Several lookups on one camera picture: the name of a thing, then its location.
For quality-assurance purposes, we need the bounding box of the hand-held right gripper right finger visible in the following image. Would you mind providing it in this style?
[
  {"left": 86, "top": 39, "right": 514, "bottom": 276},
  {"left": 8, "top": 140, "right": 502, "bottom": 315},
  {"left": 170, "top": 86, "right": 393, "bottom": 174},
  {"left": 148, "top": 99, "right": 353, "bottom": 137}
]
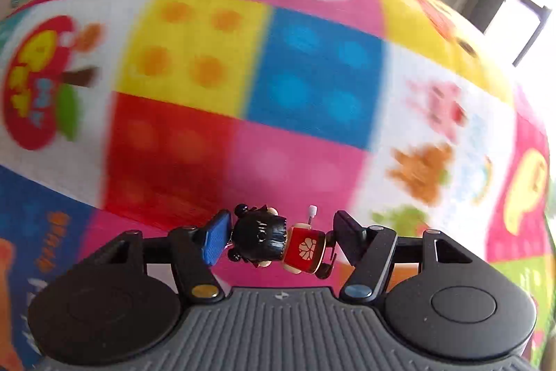
[{"left": 332, "top": 210, "right": 468, "bottom": 303}]

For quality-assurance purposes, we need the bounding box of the colourful cartoon play mat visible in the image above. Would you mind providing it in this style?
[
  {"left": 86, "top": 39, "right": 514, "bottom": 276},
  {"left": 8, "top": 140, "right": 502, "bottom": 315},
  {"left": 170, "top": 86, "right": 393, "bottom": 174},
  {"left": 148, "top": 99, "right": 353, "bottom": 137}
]
[{"left": 0, "top": 0, "right": 556, "bottom": 371}]

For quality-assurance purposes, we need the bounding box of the black-haired red doll figurine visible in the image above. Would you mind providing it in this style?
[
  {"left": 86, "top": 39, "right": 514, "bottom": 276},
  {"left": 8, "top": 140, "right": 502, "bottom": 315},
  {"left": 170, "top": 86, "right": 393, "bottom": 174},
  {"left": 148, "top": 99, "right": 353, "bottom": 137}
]
[{"left": 226, "top": 203, "right": 337, "bottom": 280}]

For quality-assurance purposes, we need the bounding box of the black metal window railing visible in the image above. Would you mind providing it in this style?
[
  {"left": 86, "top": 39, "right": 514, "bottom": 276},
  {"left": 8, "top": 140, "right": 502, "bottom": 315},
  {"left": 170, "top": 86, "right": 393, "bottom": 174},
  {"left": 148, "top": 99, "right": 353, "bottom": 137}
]
[{"left": 512, "top": 0, "right": 556, "bottom": 68}]

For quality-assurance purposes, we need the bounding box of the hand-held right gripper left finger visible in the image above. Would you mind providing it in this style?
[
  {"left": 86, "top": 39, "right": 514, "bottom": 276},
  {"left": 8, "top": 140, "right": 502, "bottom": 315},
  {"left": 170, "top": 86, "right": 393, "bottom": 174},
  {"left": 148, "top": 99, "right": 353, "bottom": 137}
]
[{"left": 103, "top": 210, "right": 233, "bottom": 306}]

